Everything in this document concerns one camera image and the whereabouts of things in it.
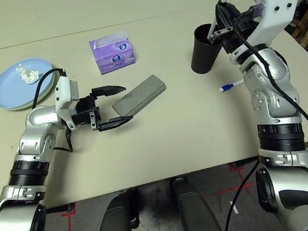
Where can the blue plastic plate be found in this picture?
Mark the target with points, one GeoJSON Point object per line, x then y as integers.
{"type": "Point", "coordinates": [9, 88]}

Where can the green plastic plate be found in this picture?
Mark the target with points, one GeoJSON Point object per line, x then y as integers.
{"type": "Point", "coordinates": [48, 94]}

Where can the grey robot leg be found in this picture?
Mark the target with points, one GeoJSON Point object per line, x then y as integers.
{"type": "Point", "coordinates": [196, 214]}
{"type": "Point", "coordinates": [115, 224]}

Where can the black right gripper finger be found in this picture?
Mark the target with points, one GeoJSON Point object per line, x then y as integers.
{"type": "Point", "coordinates": [233, 15]}
{"type": "Point", "coordinates": [222, 16]}

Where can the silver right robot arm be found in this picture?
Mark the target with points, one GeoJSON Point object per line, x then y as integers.
{"type": "Point", "coordinates": [269, 85]}

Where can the purple tissue pack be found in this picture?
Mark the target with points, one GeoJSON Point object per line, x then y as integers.
{"type": "Point", "coordinates": [113, 60]}

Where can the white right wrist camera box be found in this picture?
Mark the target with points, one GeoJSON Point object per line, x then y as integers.
{"type": "Point", "coordinates": [275, 11]}

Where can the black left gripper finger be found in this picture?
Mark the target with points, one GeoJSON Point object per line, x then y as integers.
{"type": "Point", "coordinates": [114, 123]}
{"type": "Point", "coordinates": [109, 90]}

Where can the black plastic cup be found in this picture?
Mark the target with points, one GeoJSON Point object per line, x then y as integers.
{"type": "Point", "coordinates": [203, 57]}

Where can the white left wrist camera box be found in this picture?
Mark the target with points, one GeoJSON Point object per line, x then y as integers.
{"type": "Point", "coordinates": [62, 92]}

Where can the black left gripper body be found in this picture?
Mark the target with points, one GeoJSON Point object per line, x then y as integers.
{"type": "Point", "coordinates": [85, 110]}

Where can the grey robot right leg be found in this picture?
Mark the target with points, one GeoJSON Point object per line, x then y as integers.
{"type": "Point", "coordinates": [196, 214]}

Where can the grey robot left leg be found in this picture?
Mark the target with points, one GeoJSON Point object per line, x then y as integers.
{"type": "Point", "coordinates": [115, 224]}

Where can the small blue white connector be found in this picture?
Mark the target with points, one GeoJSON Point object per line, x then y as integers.
{"type": "Point", "coordinates": [227, 87]}

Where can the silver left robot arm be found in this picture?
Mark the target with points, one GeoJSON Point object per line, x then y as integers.
{"type": "Point", "coordinates": [34, 119]}

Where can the white tissue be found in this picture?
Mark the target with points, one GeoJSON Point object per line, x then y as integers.
{"type": "Point", "coordinates": [27, 75]}

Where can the grey glasses case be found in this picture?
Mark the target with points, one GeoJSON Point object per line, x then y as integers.
{"type": "Point", "coordinates": [141, 94]}

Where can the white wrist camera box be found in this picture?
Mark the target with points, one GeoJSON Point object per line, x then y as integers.
{"type": "Point", "coordinates": [275, 11]}
{"type": "Point", "coordinates": [62, 92]}

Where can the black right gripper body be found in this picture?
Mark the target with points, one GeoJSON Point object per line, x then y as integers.
{"type": "Point", "coordinates": [233, 40]}

